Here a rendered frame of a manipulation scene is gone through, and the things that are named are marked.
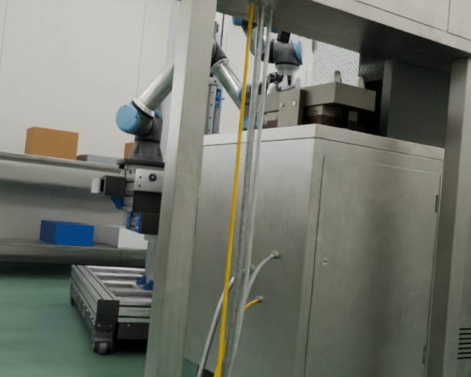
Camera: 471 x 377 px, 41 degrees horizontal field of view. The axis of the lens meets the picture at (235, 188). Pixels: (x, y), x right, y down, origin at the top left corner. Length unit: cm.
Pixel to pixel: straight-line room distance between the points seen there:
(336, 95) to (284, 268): 52
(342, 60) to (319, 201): 57
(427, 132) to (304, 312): 71
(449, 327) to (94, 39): 441
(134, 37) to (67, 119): 98
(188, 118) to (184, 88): 6
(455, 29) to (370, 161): 43
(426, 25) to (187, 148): 78
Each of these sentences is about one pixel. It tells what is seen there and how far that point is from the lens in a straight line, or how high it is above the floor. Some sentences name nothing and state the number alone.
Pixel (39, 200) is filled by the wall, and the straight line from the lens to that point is 547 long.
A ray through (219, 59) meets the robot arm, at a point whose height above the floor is 127.
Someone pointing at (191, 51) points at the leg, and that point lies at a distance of 137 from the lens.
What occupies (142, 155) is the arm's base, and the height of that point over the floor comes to 84.
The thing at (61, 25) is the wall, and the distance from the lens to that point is 565.
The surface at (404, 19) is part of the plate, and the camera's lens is 175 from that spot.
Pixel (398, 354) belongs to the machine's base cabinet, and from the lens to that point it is 207.
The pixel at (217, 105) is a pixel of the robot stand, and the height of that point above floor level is 114.
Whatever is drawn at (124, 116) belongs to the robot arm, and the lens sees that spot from 271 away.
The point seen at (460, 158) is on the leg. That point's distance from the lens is 192.
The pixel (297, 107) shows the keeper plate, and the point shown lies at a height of 96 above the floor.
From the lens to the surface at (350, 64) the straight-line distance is 212.
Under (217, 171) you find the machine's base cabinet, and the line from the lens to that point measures 218.
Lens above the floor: 64
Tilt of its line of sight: 2 degrees up
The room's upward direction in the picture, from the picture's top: 5 degrees clockwise
